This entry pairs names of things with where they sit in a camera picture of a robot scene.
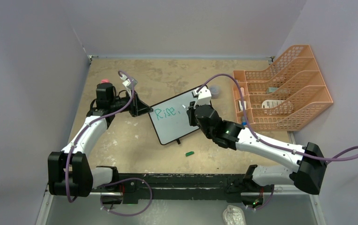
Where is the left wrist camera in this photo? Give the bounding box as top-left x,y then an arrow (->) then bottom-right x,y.
121,75 -> 138,97

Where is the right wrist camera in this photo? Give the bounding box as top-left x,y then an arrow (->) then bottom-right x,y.
192,86 -> 212,108

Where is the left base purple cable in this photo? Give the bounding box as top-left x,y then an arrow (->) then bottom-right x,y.
99,177 -> 153,217

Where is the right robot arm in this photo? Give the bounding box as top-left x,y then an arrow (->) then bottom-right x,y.
185,102 -> 327,195

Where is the small whiteboard black frame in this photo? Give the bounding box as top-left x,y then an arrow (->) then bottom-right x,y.
149,87 -> 199,145

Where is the clear jar of paperclips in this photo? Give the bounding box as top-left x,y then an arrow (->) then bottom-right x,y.
209,85 -> 221,99

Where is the orange plastic file organizer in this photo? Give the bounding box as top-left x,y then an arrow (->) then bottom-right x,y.
232,45 -> 333,131

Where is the clear plastic bag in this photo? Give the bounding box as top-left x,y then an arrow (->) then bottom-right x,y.
223,205 -> 246,225

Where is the green marker cap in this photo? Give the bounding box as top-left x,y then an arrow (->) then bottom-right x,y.
185,151 -> 194,157

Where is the aluminium frame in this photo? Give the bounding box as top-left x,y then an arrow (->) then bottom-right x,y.
36,132 -> 327,225

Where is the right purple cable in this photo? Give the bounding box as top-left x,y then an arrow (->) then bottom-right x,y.
197,73 -> 358,164

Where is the white stapler in organizer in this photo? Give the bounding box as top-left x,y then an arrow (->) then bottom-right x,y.
238,100 -> 243,112

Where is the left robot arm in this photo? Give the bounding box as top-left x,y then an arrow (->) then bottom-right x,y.
47,81 -> 153,202

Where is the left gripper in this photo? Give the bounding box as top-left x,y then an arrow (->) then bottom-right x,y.
110,90 -> 152,117

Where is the white label card in organizer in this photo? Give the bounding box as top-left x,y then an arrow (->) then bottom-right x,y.
261,99 -> 284,109

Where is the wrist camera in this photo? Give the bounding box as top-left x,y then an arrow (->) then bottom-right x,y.
121,75 -> 138,97
192,86 -> 212,108

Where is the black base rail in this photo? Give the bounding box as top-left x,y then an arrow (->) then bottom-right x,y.
91,173 -> 273,204

